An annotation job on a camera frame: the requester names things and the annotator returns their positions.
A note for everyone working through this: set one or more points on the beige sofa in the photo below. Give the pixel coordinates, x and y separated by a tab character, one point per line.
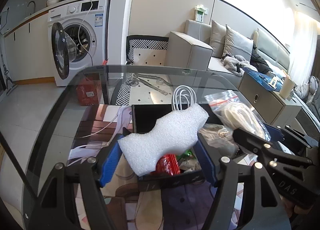
190	49

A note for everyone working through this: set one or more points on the beige side cabinet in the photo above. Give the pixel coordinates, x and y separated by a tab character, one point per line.
275	110

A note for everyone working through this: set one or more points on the red box under table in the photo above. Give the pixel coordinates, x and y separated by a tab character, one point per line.
89	92

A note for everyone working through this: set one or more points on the kitchen faucet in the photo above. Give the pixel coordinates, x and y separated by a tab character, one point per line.
31	8

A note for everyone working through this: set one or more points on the grey cushion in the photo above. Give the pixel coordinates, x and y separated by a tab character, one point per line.
217	39
237	44

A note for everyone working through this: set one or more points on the white cup on cabinet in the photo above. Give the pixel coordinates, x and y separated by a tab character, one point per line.
287	87

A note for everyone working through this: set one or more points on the white bowl on counter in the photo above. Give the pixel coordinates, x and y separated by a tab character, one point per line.
52	2

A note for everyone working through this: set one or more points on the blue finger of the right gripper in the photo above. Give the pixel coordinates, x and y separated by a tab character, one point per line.
274	132
249	141

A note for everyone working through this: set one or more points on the grey clothes on sofa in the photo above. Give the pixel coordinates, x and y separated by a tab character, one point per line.
236	64

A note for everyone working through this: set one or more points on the white washing machine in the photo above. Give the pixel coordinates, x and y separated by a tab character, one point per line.
77	36

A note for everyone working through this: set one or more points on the adidas bag of laces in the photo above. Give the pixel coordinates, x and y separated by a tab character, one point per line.
235	114

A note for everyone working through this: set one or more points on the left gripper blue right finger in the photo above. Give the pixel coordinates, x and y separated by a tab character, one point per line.
208	158

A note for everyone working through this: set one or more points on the silver green medicine pouch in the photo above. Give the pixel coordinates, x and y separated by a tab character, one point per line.
186	157

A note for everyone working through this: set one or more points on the anime printed table mat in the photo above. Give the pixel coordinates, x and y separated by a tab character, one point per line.
184	207

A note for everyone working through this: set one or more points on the black storage box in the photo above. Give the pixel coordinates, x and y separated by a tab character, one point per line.
144	119

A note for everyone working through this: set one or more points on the grey cushion left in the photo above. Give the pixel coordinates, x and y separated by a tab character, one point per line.
217	39

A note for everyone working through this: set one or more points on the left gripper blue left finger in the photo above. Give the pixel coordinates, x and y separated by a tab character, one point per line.
108	159

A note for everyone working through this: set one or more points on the person's right hand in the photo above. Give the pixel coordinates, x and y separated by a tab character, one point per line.
300	211

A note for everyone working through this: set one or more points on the bag of white rope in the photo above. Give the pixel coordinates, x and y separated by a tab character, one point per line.
220	137

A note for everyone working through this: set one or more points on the white foam block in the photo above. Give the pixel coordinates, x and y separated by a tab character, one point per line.
174	133

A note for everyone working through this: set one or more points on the grey cushion right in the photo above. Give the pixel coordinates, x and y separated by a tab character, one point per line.
237	44

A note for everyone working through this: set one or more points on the black patterned chair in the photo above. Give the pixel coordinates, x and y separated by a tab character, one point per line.
146	50

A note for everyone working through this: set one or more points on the red white tissue pack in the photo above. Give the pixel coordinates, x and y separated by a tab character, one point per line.
167	166

